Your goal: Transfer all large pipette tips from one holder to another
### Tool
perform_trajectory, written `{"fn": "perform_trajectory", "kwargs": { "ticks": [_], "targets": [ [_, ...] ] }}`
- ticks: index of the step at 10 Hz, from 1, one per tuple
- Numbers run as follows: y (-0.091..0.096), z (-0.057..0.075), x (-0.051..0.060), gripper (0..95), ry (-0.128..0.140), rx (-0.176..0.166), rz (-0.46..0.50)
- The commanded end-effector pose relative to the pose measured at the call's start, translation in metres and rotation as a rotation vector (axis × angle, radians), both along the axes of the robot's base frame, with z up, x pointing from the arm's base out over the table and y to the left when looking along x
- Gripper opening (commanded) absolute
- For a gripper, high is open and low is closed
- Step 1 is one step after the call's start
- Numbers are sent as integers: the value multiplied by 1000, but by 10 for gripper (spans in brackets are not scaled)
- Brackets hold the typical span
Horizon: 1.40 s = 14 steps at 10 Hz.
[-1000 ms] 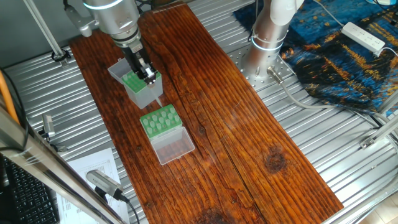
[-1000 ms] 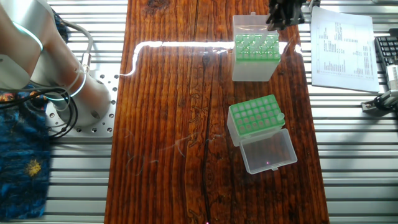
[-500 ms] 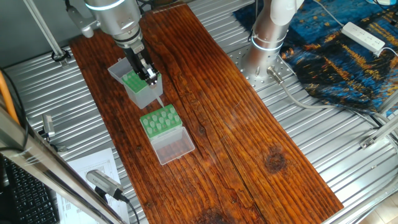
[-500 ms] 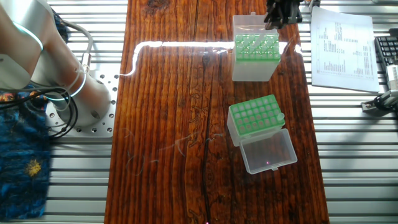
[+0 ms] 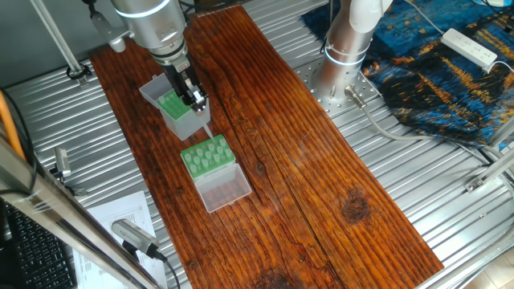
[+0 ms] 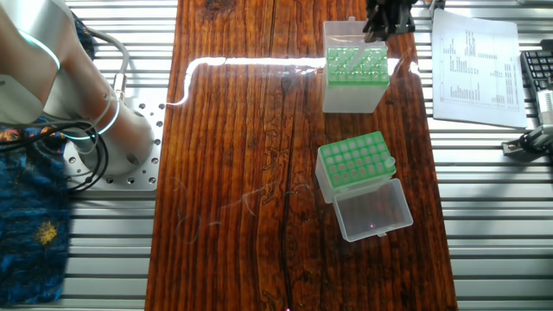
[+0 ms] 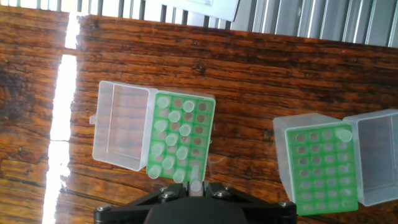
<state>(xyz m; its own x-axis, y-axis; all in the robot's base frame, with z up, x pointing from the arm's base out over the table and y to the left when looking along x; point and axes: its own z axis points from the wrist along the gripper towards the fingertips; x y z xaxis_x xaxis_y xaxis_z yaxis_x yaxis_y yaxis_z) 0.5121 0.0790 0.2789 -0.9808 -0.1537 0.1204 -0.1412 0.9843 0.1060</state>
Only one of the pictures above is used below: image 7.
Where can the brown wooden board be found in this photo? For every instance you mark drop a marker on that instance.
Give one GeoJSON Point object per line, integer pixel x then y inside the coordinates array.
{"type": "Point", "coordinates": [261, 68]}

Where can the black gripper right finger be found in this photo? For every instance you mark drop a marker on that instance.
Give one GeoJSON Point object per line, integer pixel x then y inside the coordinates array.
{"type": "Point", "coordinates": [267, 210]}

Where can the tall green pipette tip holder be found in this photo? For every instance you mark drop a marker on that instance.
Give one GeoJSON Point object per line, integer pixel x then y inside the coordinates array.
{"type": "Point", "coordinates": [320, 171]}

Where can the printed white paper sheet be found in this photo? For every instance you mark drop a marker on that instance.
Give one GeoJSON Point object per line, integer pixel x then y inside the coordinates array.
{"type": "Point", "coordinates": [205, 5]}

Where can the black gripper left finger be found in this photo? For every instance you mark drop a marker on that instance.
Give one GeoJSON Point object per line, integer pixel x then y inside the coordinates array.
{"type": "Point", "coordinates": [124, 211]}

